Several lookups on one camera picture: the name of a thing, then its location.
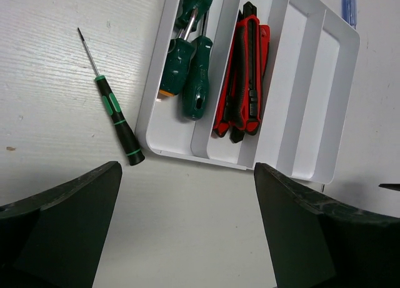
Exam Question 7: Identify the stubby green screwdriver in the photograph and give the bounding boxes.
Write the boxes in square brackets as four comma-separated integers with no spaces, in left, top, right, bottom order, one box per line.
[175,0,213,31]
[159,8,198,97]

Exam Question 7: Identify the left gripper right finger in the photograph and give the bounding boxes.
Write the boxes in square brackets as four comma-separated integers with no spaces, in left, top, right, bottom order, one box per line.
[254,163,399,287]

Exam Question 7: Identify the white compartment tray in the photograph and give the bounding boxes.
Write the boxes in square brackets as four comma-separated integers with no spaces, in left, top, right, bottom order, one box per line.
[136,0,360,184]

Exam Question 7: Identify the blue screwdriver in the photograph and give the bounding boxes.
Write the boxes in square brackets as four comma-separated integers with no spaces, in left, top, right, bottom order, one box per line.
[341,0,358,29]

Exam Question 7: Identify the black green precision screwdriver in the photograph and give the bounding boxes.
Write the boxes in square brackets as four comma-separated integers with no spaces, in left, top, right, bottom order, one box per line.
[77,27,145,166]

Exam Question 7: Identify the red utility knife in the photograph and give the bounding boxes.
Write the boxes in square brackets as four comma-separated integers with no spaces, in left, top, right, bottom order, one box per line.
[212,9,243,138]
[259,24,270,111]
[231,1,262,143]

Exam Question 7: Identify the long green screwdriver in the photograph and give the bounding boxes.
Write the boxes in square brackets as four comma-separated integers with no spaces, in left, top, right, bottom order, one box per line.
[182,14,213,121]

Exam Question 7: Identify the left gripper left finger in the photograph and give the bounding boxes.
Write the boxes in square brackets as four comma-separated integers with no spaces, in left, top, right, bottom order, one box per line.
[1,161,123,287]

